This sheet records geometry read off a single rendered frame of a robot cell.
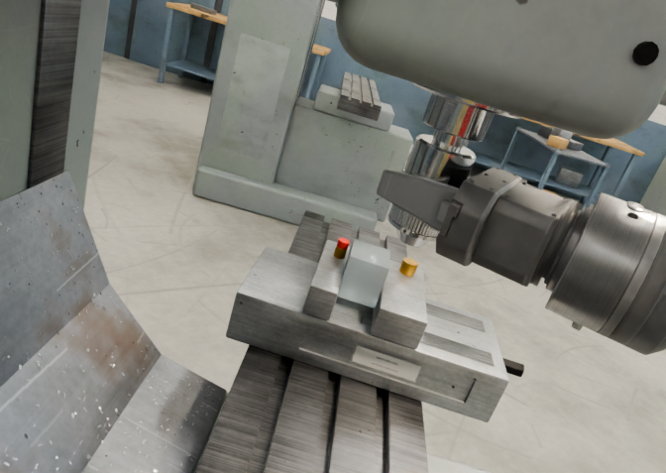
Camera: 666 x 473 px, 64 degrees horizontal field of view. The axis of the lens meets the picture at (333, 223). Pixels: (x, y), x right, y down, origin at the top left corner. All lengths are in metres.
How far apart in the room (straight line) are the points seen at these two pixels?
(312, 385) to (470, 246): 0.36
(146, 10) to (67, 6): 6.85
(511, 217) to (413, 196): 0.07
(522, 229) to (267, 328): 0.40
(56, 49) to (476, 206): 0.43
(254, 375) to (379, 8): 0.47
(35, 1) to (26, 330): 0.30
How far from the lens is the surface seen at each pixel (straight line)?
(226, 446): 0.57
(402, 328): 0.65
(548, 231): 0.36
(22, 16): 0.56
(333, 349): 0.68
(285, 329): 0.67
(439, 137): 0.40
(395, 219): 0.41
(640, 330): 0.37
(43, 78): 0.59
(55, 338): 0.62
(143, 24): 7.47
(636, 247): 0.36
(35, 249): 0.61
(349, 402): 0.66
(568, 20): 0.31
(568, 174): 6.90
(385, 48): 0.30
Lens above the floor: 1.34
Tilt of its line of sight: 21 degrees down
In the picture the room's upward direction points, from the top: 18 degrees clockwise
